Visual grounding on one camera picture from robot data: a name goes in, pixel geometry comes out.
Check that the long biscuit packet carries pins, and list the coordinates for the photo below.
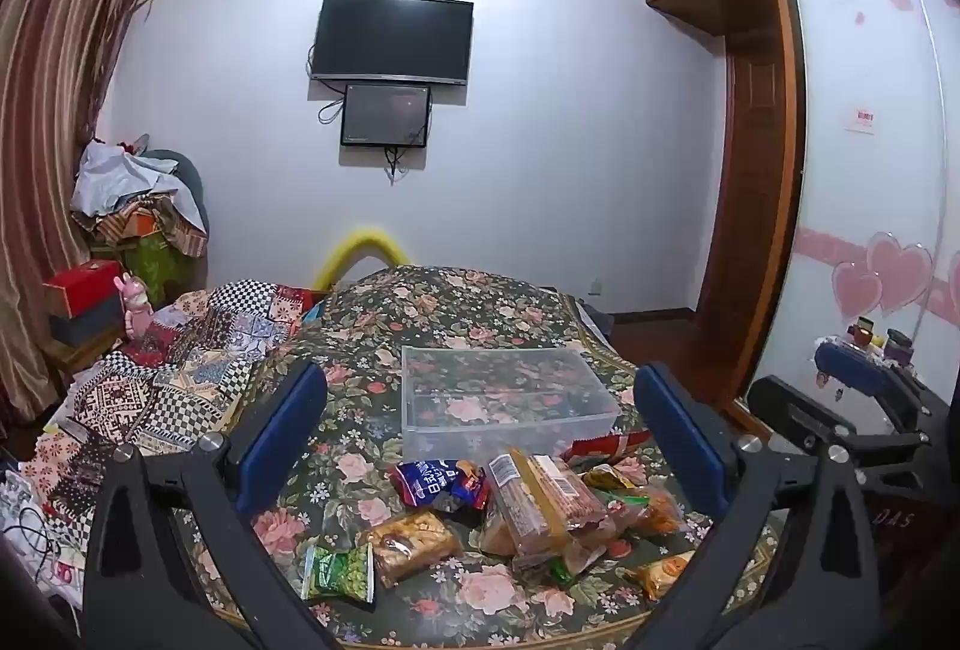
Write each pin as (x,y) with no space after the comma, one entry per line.
(544,496)

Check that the white sliding wardrobe door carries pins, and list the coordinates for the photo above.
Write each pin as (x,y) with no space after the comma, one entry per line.
(847,208)

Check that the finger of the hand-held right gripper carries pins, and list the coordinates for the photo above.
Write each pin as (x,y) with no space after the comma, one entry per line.
(795,406)
(847,365)

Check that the patchwork quilt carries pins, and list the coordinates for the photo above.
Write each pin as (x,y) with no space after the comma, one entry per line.
(172,380)

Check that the orange fried snack packet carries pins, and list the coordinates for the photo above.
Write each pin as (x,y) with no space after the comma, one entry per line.
(660,507)

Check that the dark floral blanket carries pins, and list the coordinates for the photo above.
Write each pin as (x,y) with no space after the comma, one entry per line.
(465,313)

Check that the pink plush toy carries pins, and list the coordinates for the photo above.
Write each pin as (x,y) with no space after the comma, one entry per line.
(135,309)

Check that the small black monitor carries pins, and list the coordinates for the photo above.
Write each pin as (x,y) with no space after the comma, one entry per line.
(386,114)

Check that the clear plastic storage box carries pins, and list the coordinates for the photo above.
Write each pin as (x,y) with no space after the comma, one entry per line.
(510,395)

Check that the yellow orange snack packet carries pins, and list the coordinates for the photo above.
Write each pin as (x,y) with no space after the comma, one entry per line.
(660,575)

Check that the striped brown curtain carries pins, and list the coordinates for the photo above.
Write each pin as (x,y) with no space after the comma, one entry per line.
(52,95)

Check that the blue snack packet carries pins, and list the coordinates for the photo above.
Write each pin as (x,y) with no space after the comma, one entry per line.
(424,481)

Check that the red white sticker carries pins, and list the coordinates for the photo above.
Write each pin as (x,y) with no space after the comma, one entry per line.
(864,119)

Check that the green floral cloth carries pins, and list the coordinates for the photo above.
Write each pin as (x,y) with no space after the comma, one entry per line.
(154,264)

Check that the grey chair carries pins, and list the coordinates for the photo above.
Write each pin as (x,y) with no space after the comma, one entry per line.
(187,170)

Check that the golden bread packet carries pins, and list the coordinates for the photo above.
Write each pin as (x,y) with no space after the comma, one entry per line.
(409,545)

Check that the small multicoloured snack packet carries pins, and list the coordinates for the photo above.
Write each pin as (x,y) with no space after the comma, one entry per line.
(471,483)

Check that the red box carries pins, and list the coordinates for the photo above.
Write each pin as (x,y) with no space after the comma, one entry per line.
(82,286)

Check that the yellow green snack packet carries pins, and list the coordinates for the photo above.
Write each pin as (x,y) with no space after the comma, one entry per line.
(609,479)

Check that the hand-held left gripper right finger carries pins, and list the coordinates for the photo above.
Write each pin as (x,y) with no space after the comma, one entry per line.
(675,440)

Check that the pile of clothes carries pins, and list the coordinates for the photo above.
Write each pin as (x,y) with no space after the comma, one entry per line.
(127,185)

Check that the small bun packet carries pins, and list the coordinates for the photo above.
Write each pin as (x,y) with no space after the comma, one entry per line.
(496,534)

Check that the grey box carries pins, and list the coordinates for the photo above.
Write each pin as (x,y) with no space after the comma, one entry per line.
(90,324)

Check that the yellow foam tube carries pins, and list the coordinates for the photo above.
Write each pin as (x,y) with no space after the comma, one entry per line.
(360,245)

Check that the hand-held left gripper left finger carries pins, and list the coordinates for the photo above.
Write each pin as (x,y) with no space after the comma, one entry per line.
(289,432)

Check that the red snack packet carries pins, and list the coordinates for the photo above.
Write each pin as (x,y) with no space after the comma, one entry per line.
(609,444)

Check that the large black television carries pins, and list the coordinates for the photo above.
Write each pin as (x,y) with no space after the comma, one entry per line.
(394,39)

